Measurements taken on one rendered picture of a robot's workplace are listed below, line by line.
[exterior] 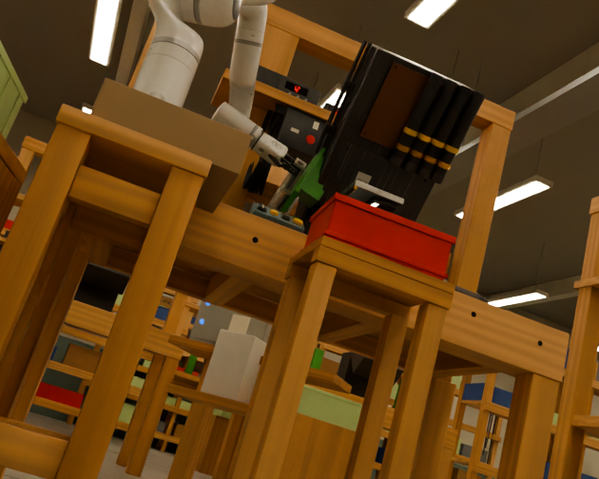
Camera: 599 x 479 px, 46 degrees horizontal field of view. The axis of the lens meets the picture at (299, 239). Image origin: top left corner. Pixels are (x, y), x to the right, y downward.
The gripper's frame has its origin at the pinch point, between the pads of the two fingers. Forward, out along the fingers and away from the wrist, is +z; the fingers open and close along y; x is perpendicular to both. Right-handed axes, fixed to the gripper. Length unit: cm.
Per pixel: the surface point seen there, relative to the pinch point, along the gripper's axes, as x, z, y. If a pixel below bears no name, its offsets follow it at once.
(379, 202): -16.1, 25.0, -23.8
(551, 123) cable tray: -27, 154, 321
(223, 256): 8, -5, -60
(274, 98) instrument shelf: -7.1, -19.3, 25.5
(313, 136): -4.6, 0.0, 24.5
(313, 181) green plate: -4.8, 6.4, -12.2
